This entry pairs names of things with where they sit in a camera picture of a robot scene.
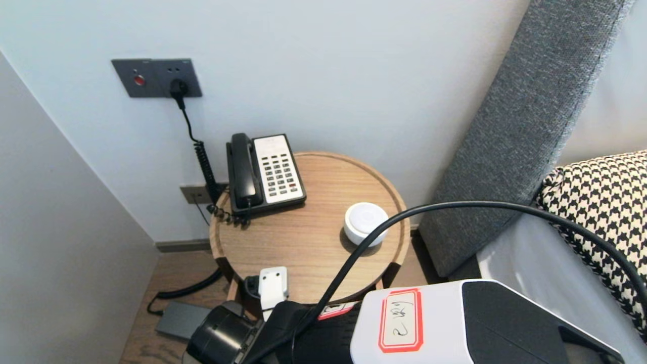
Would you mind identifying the black white houndstooth pillow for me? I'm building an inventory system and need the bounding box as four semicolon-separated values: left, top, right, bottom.
534;149;647;345

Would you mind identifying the black power plug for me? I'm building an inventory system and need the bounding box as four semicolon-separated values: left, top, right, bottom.
169;80;190;111

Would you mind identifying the small red bordered label sticker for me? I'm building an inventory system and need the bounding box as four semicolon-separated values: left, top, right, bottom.
318;302;360;321

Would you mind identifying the black power cable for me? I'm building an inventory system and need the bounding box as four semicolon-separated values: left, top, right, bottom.
148;101;227;317

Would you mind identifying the white round smart speaker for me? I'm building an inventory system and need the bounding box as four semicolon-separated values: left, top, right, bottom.
344;202;390;247

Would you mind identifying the grey power adapter box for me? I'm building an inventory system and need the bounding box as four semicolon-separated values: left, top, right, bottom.
155;302;213;340

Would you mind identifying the grey switch panel red button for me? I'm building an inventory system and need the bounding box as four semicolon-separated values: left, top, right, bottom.
111;59;155;99

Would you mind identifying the grey fabric bed base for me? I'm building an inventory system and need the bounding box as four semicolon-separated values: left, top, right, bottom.
448;255;483;282

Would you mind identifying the small bronze wall outlet plate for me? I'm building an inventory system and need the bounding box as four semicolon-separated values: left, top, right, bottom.
180;185;214;206

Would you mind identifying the black coiled handset cord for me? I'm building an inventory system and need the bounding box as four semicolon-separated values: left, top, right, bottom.
206;195;252;227

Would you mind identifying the grey fabric headboard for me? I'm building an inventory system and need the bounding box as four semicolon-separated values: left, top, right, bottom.
418;0;633;279

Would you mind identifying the thick smooth black arm cable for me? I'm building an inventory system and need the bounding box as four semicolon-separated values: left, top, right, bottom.
243;201;647;364

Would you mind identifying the black telephone handset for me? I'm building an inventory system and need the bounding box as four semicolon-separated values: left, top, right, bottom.
229;133;263;210

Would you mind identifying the black telephone base white keypad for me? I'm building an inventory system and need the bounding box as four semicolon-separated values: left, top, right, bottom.
226;133;307;219

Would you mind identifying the round wooden side table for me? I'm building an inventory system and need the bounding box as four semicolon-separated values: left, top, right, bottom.
210;151;410;306

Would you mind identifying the red bordered handwritten label sticker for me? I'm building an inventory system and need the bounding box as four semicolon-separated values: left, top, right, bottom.
378;288;424;353

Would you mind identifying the grey wall socket panel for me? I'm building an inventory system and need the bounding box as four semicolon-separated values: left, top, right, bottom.
152;59;203;98

